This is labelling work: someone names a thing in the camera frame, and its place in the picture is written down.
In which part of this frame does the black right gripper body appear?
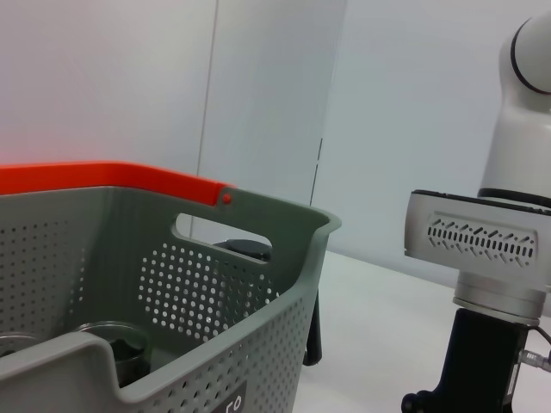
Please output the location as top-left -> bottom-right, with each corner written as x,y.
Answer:
401,307 -> 529,413

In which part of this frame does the glass jar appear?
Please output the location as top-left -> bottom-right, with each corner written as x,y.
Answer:
77,321 -> 150,362

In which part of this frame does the grey perforated plastic storage basket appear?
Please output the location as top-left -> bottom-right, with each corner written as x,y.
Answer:
0,184 -> 344,413

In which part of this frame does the right gripper cable with connectors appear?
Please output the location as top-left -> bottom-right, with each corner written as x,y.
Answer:
518,325 -> 551,375

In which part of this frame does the glass kettle with black handle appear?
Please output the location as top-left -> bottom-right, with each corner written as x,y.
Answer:
213,237 -> 325,367

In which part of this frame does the orange basket carry handle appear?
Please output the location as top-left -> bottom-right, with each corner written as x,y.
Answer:
0,160 -> 237,208

